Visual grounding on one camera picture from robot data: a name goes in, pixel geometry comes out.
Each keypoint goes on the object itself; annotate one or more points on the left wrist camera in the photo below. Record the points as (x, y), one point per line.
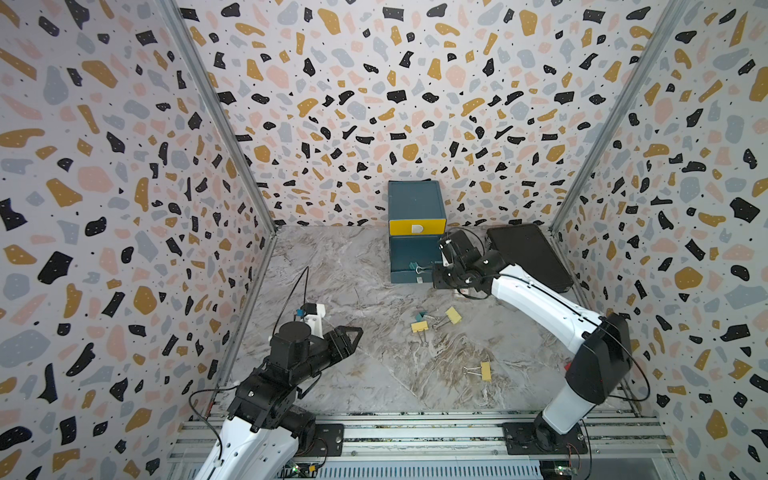
(312, 314)

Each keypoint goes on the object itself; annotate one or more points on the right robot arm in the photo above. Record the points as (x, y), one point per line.
(600, 344)

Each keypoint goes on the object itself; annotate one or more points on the teal drawer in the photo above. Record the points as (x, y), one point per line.
(422, 249)

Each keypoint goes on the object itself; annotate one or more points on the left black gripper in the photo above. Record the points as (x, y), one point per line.
(345, 348)

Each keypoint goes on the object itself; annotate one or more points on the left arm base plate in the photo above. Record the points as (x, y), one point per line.
(322, 441)

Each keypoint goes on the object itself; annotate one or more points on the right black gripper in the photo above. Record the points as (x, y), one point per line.
(437, 277)

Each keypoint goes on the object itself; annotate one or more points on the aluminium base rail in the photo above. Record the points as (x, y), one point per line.
(461, 446)

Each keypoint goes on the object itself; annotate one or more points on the yellow top drawer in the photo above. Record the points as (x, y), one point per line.
(417, 227)

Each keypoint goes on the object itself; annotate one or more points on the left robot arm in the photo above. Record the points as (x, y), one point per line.
(264, 429)

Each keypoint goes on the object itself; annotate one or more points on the yellow binder clip upper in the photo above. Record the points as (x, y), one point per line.
(453, 316)

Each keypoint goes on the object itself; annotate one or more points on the yellow binder clip centre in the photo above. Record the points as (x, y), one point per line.
(418, 327)

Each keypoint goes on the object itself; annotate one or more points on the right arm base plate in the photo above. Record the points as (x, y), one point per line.
(531, 438)

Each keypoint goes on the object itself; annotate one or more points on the teal drawer cabinet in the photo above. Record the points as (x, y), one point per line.
(415, 200)

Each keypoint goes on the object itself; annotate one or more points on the small circuit board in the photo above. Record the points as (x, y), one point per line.
(294, 470)

